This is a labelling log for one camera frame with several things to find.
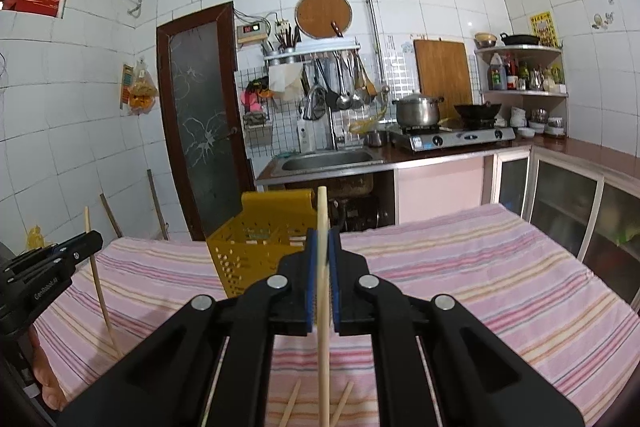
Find wooden cutting board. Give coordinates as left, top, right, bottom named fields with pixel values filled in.
left=413, top=39, right=474, bottom=108

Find yellow wall poster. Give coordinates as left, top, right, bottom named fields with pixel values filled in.
left=529, top=11, right=559, bottom=49

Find round wooden board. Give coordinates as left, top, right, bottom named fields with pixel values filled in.
left=294, top=0, right=354, bottom=40

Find steel gas stove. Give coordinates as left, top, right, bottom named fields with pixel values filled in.
left=389, top=122, right=516, bottom=156

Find large oil bottle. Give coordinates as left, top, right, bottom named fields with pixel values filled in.
left=489, top=53, right=507, bottom=92

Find wooden chopstick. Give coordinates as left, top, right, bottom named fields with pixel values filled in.
left=84, top=206, right=122, bottom=356
left=316, top=186, right=332, bottom=427
left=279, top=379, right=302, bottom=427
left=329, top=381, right=355, bottom=427

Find glass door kitchen cabinet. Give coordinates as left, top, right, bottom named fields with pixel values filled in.
left=492, top=146, right=640, bottom=303

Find steel faucet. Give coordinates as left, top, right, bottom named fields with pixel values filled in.
left=304, top=84, right=339, bottom=150

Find metal wall utensil rack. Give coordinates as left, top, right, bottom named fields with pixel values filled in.
left=262, top=39, right=362, bottom=64

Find yellow perforated utensil basket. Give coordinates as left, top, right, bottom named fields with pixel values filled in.
left=206, top=189, right=321, bottom=300

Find pink rubber gloves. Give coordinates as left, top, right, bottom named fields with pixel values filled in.
left=242, top=79, right=274, bottom=113

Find wall sticker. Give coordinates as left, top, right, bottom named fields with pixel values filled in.
left=590, top=0, right=616, bottom=30

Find steel hanging ladle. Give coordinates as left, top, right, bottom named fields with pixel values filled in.
left=334, top=54, right=354, bottom=110

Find small wire wall basket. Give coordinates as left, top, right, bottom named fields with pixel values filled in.
left=243, top=112, right=274, bottom=130

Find steel kitchen sink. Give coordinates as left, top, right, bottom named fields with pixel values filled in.
left=256, top=148, right=389, bottom=186

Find hanging colourful card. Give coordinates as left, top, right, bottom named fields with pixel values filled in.
left=120, top=64, right=136, bottom=108

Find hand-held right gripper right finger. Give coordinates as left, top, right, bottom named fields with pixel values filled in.
left=330, top=231, right=583, bottom=427

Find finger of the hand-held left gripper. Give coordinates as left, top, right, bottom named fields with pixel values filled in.
left=7, top=231, right=104, bottom=280

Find wooden hanging spatula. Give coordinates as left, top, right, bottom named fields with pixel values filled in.
left=360, top=56, right=378, bottom=102

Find pink striped tablecloth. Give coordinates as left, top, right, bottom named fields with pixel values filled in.
left=32, top=203, right=640, bottom=427

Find orange plastic bag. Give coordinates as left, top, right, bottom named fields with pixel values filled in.
left=129, top=62, right=159, bottom=116

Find long wooden stick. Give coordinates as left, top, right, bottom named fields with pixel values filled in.
left=99, top=193, right=124, bottom=239
left=146, top=169, right=169, bottom=241

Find beige controller box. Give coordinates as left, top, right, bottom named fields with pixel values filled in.
left=236, top=23, right=270, bottom=46

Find white soap bottle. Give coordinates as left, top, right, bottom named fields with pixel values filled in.
left=298, top=119, right=316, bottom=153

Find steel cooking pot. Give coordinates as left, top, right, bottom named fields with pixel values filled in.
left=391, top=93, right=445, bottom=129

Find black wok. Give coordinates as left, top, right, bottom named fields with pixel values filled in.
left=453, top=102, right=503, bottom=124

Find black pan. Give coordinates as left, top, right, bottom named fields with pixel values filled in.
left=500, top=32, right=542, bottom=47

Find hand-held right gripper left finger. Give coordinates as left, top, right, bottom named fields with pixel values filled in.
left=55, top=229, right=319, bottom=427

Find person's left forearm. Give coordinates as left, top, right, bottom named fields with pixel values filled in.
left=29, top=324, right=69, bottom=412

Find white hanging cloth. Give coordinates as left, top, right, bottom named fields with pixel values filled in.
left=268, top=64, right=305, bottom=100

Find steel hanging skimmer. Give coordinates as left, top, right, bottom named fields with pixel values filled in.
left=350, top=52, right=367, bottom=108

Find stacked white bowls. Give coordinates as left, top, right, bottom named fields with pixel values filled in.
left=510, top=107, right=567, bottom=138

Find yellow mesh bag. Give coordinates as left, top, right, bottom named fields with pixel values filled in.
left=349, top=114, right=387, bottom=136

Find white corner shelf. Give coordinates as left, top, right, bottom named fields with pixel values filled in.
left=474, top=44, right=570, bottom=98

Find steel cutlery holder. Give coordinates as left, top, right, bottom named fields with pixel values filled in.
left=272, top=19, right=302, bottom=56

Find brown frosted glass door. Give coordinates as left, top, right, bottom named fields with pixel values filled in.
left=156, top=2, right=256, bottom=242

